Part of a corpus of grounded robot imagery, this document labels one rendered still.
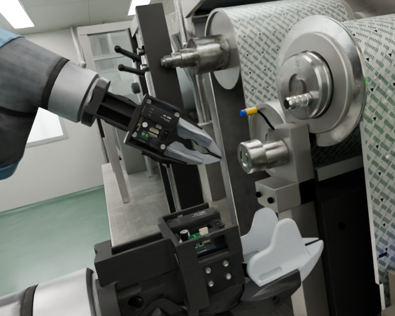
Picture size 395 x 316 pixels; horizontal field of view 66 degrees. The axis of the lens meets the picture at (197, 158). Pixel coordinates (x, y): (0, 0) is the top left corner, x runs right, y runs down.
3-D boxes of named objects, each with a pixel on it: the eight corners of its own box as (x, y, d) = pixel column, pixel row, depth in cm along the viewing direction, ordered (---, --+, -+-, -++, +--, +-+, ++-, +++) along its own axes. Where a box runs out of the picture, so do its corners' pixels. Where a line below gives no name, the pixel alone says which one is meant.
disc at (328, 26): (284, 142, 44) (268, 35, 41) (286, 141, 44) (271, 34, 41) (371, 152, 30) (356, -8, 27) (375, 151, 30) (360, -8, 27)
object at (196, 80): (195, 195, 118) (162, 42, 107) (228, 185, 122) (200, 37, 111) (208, 205, 105) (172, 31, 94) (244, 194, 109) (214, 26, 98)
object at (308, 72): (289, 41, 34) (330, 79, 30) (303, 38, 35) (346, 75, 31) (273, 94, 40) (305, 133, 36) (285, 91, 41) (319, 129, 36)
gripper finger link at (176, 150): (222, 181, 45) (165, 157, 43) (210, 174, 51) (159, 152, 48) (231, 162, 45) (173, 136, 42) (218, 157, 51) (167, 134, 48)
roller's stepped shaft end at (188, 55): (162, 72, 56) (157, 54, 56) (192, 67, 58) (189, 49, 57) (165, 69, 53) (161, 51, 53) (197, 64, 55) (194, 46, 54)
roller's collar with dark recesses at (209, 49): (191, 76, 60) (184, 42, 59) (219, 71, 62) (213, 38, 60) (202, 72, 54) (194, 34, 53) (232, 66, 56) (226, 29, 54)
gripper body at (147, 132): (164, 163, 41) (75, 125, 38) (157, 156, 49) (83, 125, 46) (187, 110, 41) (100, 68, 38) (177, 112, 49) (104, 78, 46)
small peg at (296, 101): (284, 94, 33) (291, 103, 32) (306, 89, 34) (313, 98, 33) (281, 105, 34) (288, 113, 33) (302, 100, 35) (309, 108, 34)
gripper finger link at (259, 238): (314, 199, 30) (231, 227, 28) (321, 252, 31) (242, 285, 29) (295, 191, 33) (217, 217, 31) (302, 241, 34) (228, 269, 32)
